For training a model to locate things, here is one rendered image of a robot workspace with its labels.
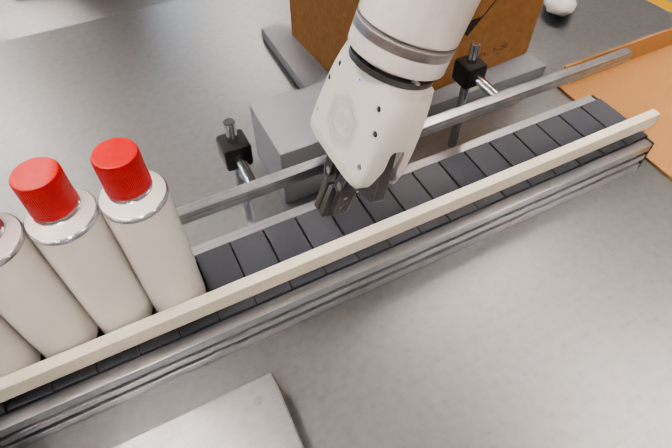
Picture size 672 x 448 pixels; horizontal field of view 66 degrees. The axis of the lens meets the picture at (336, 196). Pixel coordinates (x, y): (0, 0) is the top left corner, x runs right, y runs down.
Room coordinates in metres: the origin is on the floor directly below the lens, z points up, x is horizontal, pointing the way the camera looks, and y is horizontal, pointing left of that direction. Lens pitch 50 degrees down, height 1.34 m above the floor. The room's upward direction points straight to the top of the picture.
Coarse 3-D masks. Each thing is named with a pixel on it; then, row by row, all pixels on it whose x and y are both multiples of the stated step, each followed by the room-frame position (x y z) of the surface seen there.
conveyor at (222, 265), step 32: (544, 128) 0.50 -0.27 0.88; (576, 128) 0.50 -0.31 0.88; (448, 160) 0.45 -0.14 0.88; (480, 160) 0.45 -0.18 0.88; (512, 160) 0.45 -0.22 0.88; (576, 160) 0.45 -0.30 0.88; (416, 192) 0.39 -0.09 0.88; (448, 192) 0.39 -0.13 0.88; (512, 192) 0.39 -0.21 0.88; (288, 224) 0.35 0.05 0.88; (320, 224) 0.35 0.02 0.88; (352, 224) 0.35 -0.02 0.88; (224, 256) 0.31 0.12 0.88; (256, 256) 0.31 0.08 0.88; (288, 256) 0.31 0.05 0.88; (352, 256) 0.31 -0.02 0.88; (288, 288) 0.27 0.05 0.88; (128, 352) 0.20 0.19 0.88; (64, 384) 0.17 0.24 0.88; (0, 416) 0.14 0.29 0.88
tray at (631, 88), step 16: (640, 48) 0.72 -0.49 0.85; (656, 48) 0.74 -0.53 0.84; (576, 64) 0.66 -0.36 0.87; (624, 64) 0.70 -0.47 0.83; (640, 64) 0.70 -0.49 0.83; (656, 64) 0.70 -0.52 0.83; (576, 80) 0.66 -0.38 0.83; (592, 80) 0.66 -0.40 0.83; (608, 80) 0.66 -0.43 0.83; (624, 80) 0.66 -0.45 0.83; (640, 80) 0.66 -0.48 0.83; (656, 80) 0.66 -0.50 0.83; (576, 96) 0.62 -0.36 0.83; (608, 96) 0.62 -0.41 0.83; (624, 96) 0.62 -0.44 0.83; (640, 96) 0.62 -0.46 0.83; (656, 96) 0.62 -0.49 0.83; (624, 112) 0.59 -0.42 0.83; (640, 112) 0.59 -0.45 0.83; (656, 128) 0.55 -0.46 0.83; (656, 144) 0.52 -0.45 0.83; (656, 160) 0.49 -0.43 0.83
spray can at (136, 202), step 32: (96, 160) 0.25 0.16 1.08; (128, 160) 0.25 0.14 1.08; (128, 192) 0.24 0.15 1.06; (160, 192) 0.25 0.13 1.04; (128, 224) 0.23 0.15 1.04; (160, 224) 0.24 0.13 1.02; (128, 256) 0.23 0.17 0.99; (160, 256) 0.23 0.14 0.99; (192, 256) 0.26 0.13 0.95; (160, 288) 0.23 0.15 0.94; (192, 288) 0.24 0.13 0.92
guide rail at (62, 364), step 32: (608, 128) 0.46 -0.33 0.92; (640, 128) 0.48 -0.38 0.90; (544, 160) 0.41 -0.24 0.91; (480, 192) 0.37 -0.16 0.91; (384, 224) 0.32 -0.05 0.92; (416, 224) 0.33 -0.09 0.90; (320, 256) 0.28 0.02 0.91; (224, 288) 0.25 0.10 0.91; (256, 288) 0.25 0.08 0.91; (160, 320) 0.21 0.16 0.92; (192, 320) 0.22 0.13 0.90; (64, 352) 0.18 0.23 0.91; (96, 352) 0.19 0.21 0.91; (0, 384) 0.16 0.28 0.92; (32, 384) 0.16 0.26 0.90
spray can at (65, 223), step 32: (32, 160) 0.25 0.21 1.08; (32, 192) 0.22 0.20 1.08; (64, 192) 0.23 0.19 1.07; (32, 224) 0.22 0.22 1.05; (64, 224) 0.22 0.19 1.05; (96, 224) 0.23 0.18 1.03; (64, 256) 0.21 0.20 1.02; (96, 256) 0.22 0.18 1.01; (96, 288) 0.21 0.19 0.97; (128, 288) 0.23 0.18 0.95; (96, 320) 0.21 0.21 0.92; (128, 320) 0.22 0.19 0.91
